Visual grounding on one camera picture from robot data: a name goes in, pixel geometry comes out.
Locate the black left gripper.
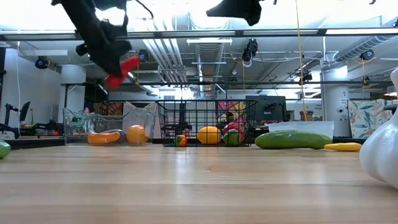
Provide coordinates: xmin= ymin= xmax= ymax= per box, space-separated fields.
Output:
xmin=51 ymin=0 xmax=133 ymax=77

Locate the long red pepper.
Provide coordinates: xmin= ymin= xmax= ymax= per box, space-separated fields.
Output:
xmin=104 ymin=55 xmax=141 ymax=91

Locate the purple eggplant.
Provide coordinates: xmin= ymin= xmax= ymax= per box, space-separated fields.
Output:
xmin=105 ymin=129 xmax=127 ymax=144

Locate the long orange pepper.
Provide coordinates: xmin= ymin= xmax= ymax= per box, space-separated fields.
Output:
xmin=86 ymin=131 xmax=121 ymax=146

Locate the orange bumpy vegetable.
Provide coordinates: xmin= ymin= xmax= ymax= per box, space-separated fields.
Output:
xmin=126 ymin=124 xmax=147 ymax=146

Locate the small orange-red leafy fruit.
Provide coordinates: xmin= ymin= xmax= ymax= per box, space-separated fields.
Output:
xmin=174 ymin=134 xmax=188 ymax=147

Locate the glossy red round fruit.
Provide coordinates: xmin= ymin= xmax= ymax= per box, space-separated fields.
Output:
xmin=221 ymin=121 xmax=246 ymax=143

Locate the yellow lemon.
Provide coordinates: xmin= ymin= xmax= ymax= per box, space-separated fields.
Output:
xmin=196 ymin=125 xmax=223 ymax=145

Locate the green lime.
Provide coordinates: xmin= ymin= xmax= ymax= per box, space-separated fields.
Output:
xmin=223 ymin=129 xmax=241 ymax=147

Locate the green cucumber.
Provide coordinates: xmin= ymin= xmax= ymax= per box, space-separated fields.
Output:
xmin=254 ymin=129 xmax=333 ymax=151

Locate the green chili pepper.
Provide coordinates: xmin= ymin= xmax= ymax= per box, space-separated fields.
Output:
xmin=0 ymin=139 xmax=12 ymax=160

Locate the small yellow pepper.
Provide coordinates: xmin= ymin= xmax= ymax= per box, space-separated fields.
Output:
xmin=323 ymin=142 xmax=363 ymax=152

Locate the white garlic bulb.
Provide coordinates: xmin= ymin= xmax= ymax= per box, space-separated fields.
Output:
xmin=359 ymin=67 xmax=398 ymax=190

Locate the white ceiling light bar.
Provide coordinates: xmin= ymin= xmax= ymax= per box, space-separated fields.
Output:
xmin=186 ymin=37 xmax=233 ymax=45

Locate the plain white pillar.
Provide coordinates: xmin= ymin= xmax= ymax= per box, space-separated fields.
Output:
xmin=58 ymin=64 xmax=87 ymax=121

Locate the large clear plastic bin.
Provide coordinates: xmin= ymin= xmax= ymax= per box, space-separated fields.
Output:
xmin=63 ymin=107 xmax=157 ymax=146

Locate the colourful painting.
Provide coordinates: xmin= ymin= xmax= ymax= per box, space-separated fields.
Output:
xmin=216 ymin=100 xmax=247 ymax=125

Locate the black tilted monitor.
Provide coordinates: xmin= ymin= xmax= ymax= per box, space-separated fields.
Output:
xmin=19 ymin=100 xmax=32 ymax=123

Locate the dark grey monitor back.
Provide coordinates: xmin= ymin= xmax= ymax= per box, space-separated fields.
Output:
xmin=244 ymin=95 xmax=287 ymax=126

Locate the cardboard box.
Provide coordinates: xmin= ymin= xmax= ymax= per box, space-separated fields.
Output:
xmin=298 ymin=110 xmax=315 ymax=122

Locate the small clear plastic container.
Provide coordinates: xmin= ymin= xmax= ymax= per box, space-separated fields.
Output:
xmin=267 ymin=120 xmax=336 ymax=139

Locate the white pillar with number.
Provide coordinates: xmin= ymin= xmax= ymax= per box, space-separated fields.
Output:
xmin=320 ymin=65 xmax=351 ymax=138

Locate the leaf patterned panel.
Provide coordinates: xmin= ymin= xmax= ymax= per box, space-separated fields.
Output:
xmin=347 ymin=98 xmax=398 ymax=140

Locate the black cord reel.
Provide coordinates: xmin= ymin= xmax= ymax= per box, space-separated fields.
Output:
xmin=241 ymin=39 xmax=259 ymax=68
xmin=359 ymin=49 xmax=376 ymax=62
xmin=137 ymin=49 xmax=150 ymax=63
xmin=298 ymin=67 xmax=313 ymax=86
xmin=34 ymin=55 xmax=51 ymax=70

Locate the silver ceiling duct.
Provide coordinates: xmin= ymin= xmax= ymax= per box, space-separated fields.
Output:
xmin=194 ymin=42 xmax=225 ymax=98

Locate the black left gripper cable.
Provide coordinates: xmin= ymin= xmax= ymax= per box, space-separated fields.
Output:
xmin=133 ymin=0 xmax=155 ymax=20

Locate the yellow hanging cord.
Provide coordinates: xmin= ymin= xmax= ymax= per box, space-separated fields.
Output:
xmin=294 ymin=0 xmax=308 ymax=122

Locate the black wire basket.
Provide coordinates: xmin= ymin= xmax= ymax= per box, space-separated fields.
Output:
xmin=155 ymin=98 xmax=259 ymax=147

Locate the ribbed silver duct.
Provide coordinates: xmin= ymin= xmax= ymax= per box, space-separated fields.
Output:
xmin=333 ymin=34 xmax=398 ymax=62

